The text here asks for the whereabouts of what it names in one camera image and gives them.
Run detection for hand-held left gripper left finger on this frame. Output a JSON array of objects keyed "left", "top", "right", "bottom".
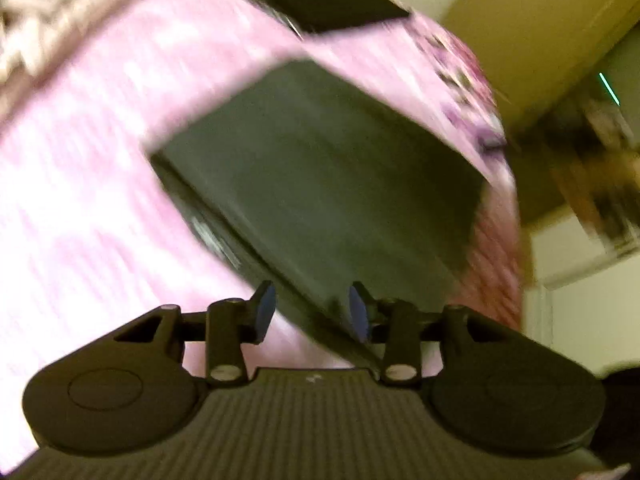
[{"left": 112, "top": 281, "right": 277, "bottom": 387}]

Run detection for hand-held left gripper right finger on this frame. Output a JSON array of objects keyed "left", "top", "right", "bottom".
[{"left": 348, "top": 282, "right": 526, "bottom": 386}]

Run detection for dark grey jeans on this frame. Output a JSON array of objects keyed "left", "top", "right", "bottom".
[{"left": 147, "top": 60, "right": 493, "bottom": 372}]

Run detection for white cabinet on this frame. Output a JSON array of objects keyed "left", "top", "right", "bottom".
[{"left": 522, "top": 212, "right": 640, "bottom": 377}]

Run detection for pink floral bed sheet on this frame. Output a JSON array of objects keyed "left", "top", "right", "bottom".
[{"left": 0, "top": 0, "right": 526, "bottom": 461}]

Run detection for person's black clothing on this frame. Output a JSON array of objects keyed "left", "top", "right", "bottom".
[{"left": 592, "top": 360, "right": 640, "bottom": 480}]

